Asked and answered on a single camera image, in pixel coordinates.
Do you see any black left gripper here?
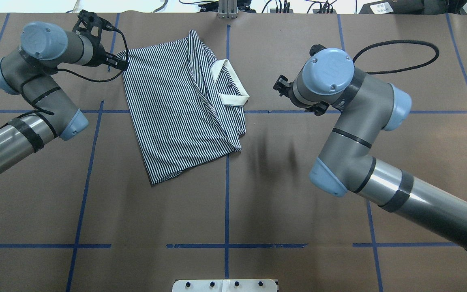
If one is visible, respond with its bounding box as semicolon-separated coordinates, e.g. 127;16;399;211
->
72;10;129;71

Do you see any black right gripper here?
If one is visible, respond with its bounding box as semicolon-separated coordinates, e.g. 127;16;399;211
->
273;44;330;117

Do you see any blue white striped polo shirt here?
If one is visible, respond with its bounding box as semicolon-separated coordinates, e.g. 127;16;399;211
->
123;30;250;185

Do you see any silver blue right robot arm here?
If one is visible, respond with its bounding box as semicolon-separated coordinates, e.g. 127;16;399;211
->
274;44;467;251

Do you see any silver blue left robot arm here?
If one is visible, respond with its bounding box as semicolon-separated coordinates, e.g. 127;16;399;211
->
0;10;129;174

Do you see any black power supply box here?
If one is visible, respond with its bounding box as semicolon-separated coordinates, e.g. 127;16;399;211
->
358;0;425;15

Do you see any aluminium frame post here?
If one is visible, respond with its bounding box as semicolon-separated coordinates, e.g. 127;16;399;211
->
217;0;238;19

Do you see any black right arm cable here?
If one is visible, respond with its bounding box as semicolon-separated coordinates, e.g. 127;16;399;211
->
352;39;440;75

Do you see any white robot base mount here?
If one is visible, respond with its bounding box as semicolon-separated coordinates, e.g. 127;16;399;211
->
172;279;279;292

